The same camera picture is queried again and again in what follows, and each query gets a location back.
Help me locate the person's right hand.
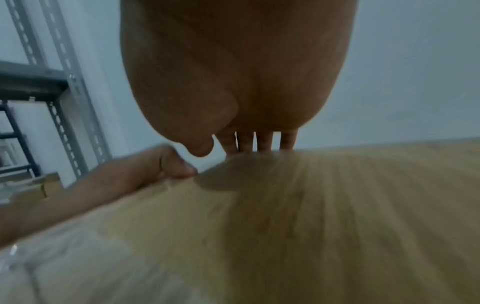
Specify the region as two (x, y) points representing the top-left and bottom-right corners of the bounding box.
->
(119, 0), (359, 158)

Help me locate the person's left hand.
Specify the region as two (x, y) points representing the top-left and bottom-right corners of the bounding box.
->
(0, 144), (199, 249)

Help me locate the brown cardboard box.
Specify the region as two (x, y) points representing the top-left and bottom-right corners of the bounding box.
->
(0, 139), (480, 304)

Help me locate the small brown carton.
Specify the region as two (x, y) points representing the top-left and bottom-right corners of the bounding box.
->
(0, 171), (64, 206)

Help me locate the black framed shelf unit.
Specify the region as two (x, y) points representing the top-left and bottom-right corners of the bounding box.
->
(0, 100), (43, 179)

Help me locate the grey metal shelf rack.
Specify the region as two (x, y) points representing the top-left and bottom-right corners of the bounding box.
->
(0, 0), (114, 180)

